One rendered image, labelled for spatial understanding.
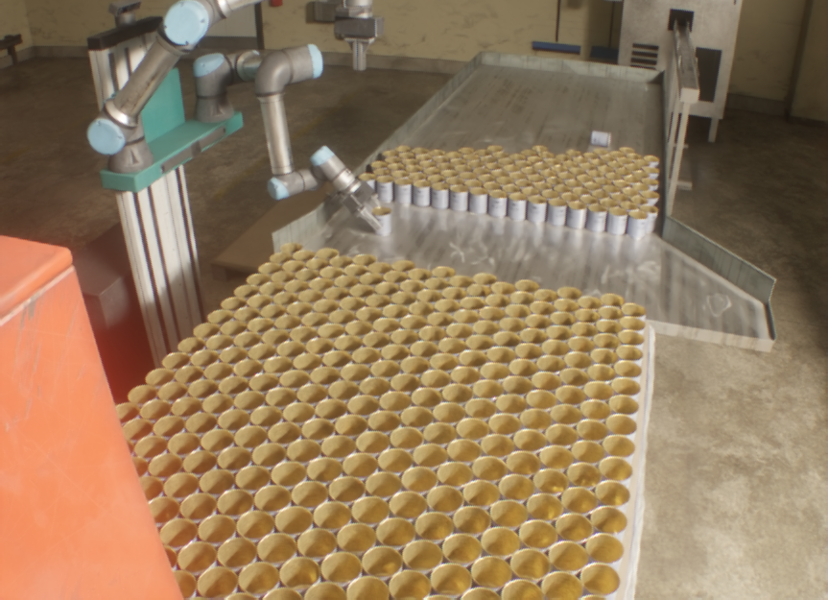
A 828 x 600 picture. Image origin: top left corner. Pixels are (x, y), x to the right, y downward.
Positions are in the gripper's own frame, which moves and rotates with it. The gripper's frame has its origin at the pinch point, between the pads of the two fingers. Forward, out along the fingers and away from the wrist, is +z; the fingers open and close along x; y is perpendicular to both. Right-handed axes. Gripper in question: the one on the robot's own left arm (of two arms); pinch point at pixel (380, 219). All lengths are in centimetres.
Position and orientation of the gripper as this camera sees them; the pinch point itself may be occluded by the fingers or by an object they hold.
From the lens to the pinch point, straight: 242.8
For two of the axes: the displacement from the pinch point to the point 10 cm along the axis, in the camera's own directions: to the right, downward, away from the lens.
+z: 6.7, 7.2, 1.9
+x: 3.1, -5.0, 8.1
